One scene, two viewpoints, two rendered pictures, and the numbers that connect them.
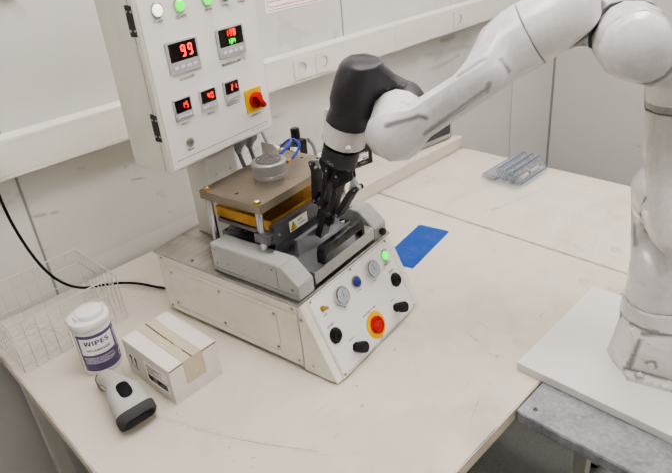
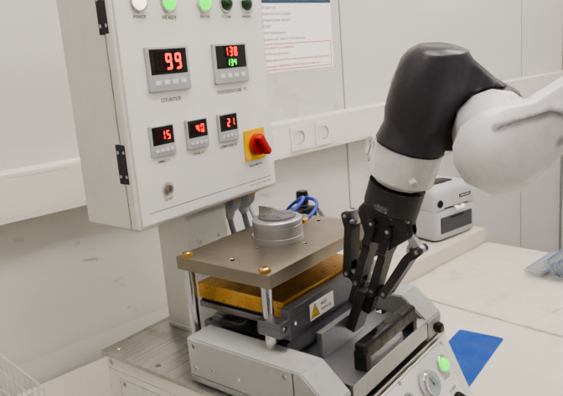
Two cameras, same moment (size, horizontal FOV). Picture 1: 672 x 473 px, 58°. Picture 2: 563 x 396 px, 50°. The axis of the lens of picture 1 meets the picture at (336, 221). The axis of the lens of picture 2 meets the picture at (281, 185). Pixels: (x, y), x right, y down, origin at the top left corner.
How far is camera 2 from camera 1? 0.44 m
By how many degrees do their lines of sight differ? 15
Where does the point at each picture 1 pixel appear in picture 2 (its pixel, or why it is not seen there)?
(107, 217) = (46, 309)
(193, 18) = (185, 23)
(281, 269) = (302, 378)
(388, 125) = (499, 127)
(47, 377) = not seen: outside the picture
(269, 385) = not seen: outside the picture
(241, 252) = (235, 350)
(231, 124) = (224, 172)
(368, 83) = (451, 77)
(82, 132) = (25, 191)
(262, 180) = (268, 244)
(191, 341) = not seen: outside the picture
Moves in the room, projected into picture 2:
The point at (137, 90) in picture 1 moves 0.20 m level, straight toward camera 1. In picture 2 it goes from (101, 111) to (105, 122)
